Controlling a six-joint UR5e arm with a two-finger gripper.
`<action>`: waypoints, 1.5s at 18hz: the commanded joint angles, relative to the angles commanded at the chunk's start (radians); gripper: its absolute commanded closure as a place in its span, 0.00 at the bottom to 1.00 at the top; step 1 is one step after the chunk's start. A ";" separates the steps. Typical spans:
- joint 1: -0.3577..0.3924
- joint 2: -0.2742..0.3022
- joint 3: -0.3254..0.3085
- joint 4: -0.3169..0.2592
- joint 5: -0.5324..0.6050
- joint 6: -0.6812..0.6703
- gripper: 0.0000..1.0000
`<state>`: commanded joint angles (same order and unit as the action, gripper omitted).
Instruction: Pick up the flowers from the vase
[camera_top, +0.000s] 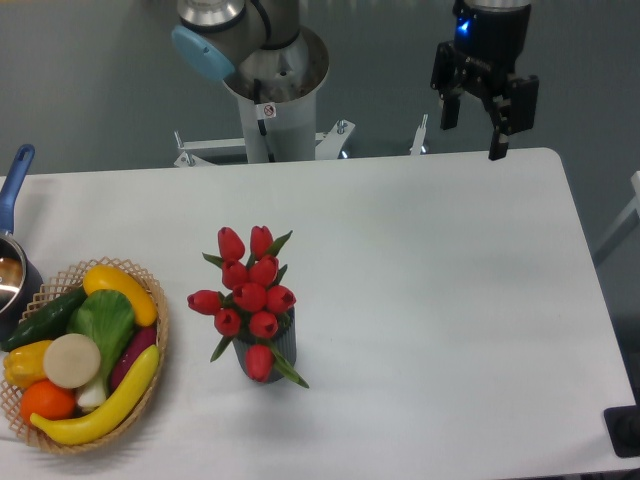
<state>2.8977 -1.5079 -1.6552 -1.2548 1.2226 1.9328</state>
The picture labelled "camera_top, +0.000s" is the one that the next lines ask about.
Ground orange fruit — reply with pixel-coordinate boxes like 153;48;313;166
20;380;76;426

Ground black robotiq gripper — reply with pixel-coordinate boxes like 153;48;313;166
431;1;540;161

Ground dark grey ribbed vase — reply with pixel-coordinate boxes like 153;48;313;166
232;307;307;387

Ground green lettuce leaf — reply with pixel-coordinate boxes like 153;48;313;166
66;290;135;413

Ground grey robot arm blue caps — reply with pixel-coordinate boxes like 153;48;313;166
171;1;539;163

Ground woven wicker basket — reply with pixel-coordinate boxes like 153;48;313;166
1;257;169;455

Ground white frame at right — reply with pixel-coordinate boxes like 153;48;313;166
592;171;639;268

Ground green cucumber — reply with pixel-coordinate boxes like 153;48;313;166
1;288;87;352

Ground yellow bell pepper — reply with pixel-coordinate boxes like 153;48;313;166
3;340;53;389

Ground yellow banana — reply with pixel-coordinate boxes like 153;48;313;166
30;345;160;446

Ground blue handled saucepan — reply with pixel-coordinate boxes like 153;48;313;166
1;144;43;341

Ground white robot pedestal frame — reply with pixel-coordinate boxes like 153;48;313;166
172;79;430;168

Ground yellow squash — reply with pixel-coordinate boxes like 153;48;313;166
82;265;158;327

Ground purple sweet potato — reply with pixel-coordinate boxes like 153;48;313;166
109;326;156;392

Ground beige round disc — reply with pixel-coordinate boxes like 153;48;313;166
43;333;101;389

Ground black box at table edge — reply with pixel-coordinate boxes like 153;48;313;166
603;405;639;458

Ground red tulip bouquet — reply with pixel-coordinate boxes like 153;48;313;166
187;226;297;362

